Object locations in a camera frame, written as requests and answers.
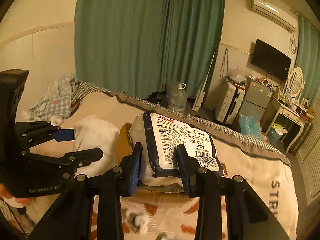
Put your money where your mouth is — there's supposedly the person's left hand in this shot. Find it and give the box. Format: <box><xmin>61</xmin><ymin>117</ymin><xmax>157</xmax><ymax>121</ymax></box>
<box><xmin>0</xmin><ymin>184</ymin><xmax>32</xmax><ymax>206</ymax></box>

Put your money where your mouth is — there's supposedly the oval vanity mirror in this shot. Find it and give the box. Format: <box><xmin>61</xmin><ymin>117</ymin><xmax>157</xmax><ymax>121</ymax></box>
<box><xmin>285</xmin><ymin>67</ymin><xmax>304</xmax><ymax>98</ymax></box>

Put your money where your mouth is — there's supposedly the navy white tissue pack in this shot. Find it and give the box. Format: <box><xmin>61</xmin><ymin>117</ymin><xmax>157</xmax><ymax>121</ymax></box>
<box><xmin>129</xmin><ymin>112</ymin><xmax>223</xmax><ymax>187</ymax></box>

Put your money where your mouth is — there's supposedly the white louvred wardrobe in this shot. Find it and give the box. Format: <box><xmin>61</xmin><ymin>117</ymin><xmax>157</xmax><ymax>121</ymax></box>
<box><xmin>296</xmin><ymin>114</ymin><xmax>320</xmax><ymax>205</ymax></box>

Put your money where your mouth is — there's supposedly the white stick vacuum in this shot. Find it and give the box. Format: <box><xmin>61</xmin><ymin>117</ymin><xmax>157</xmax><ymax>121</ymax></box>
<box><xmin>192</xmin><ymin>48</ymin><xmax>216</xmax><ymax>112</ymax></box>

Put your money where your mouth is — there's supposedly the black wall television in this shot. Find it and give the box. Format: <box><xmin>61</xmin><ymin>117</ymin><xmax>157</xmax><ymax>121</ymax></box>
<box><xmin>251</xmin><ymin>38</ymin><xmax>291</xmax><ymax>82</ymax></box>

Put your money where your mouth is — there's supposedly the white knotted sock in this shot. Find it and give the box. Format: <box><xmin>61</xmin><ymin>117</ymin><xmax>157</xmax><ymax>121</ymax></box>
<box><xmin>123</xmin><ymin>209</ymin><xmax>150</xmax><ymax>235</ymax></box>

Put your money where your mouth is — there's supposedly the green waste basket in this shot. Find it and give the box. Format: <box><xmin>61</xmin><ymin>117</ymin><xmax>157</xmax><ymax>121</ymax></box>
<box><xmin>267</xmin><ymin>124</ymin><xmax>288</xmax><ymax>146</ymax></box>

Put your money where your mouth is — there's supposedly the grey mini fridge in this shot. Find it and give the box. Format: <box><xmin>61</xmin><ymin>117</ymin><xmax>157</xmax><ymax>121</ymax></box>
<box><xmin>239</xmin><ymin>77</ymin><xmax>273</xmax><ymax>120</ymax></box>

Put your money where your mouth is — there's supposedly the green side curtain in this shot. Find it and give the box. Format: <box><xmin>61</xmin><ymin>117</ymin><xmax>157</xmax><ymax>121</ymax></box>
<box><xmin>296</xmin><ymin>15</ymin><xmax>319</xmax><ymax>106</ymax></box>

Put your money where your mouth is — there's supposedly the clear water jug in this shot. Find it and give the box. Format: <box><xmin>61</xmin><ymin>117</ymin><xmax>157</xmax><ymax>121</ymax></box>
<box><xmin>168</xmin><ymin>81</ymin><xmax>187</xmax><ymax>113</ymax></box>

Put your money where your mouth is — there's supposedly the white air conditioner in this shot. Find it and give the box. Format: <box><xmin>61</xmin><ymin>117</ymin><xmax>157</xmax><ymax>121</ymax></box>
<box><xmin>251</xmin><ymin>0</ymin><xmax>298</xmax><ymax>33</ymax></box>

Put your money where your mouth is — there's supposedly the white suitcase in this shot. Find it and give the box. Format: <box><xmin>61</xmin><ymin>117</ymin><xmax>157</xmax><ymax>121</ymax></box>
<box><xmin>215</xmin><ymin>81</ymin><xmax>246</xmax><ymax>125</ymax></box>

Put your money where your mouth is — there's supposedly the blue plastic bag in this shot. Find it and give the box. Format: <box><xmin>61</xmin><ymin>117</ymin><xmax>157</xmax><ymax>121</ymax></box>
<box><xmin>239</xmin><ymin>113</ymin><xmax>262</xmax><ymax>139</ymax></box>

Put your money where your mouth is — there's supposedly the white towel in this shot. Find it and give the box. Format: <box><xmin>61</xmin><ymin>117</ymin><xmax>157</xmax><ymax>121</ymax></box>
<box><xmin>73</xmin><ymin>115</ymin><xmax>119</xmax><ymax>178</ymax></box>

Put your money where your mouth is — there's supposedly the brown cardboard box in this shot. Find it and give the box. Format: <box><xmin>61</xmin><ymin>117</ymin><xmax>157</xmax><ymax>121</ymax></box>
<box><xmin>115</xmin><ymin>122</ymin><xmax>229</xmax><ymax>196</ymax></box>

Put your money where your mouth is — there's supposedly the white dressing table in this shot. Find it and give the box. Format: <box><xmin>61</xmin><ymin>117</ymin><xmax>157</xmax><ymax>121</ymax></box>
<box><xmin>260</xmin><ymin>96</ymin><xmax>307</xmax><ymax>154</ymax></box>

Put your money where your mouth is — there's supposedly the cream printed bed blanket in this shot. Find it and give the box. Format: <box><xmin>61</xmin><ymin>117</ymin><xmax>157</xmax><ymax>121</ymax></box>
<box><xmin>24</xmin><ymin>90</ymin><xmax>299</xmax><ymax>240</ymax></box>

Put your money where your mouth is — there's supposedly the checked pyjama cloth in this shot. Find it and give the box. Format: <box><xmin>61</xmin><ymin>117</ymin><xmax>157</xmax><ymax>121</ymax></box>
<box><xmin>21</xmin><ymin>74</ymin><xmax>108</xmax><ymax>126</ymax></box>

